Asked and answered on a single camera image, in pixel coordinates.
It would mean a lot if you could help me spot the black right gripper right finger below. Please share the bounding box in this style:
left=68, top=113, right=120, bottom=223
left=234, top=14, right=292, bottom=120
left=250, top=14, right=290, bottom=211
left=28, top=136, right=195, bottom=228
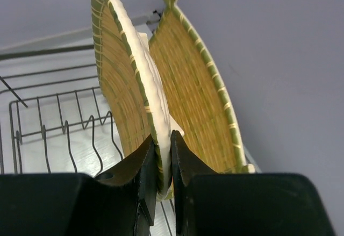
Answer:
left=171, top=130, right=216, bottom=235

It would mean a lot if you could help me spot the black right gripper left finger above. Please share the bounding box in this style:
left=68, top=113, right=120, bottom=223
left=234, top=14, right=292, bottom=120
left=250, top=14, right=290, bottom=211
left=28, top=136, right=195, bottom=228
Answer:
left=95, top=135, right=157, bottom=235

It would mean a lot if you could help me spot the large woven bamboo tray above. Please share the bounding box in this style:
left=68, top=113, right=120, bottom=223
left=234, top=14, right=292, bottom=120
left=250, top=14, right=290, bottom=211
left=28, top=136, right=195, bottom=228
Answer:
left=149, top=0, right=255, bottom=174

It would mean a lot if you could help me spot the small woven bamboo tray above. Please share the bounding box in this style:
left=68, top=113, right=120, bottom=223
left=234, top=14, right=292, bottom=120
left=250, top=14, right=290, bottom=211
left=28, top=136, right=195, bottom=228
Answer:
left=91, top=0, right=179, bottom=200

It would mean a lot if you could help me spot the black wire dish rack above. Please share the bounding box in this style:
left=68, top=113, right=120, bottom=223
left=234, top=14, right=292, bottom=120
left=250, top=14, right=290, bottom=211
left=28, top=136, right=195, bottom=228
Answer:
left=1, top=45, right=175, bottom=235

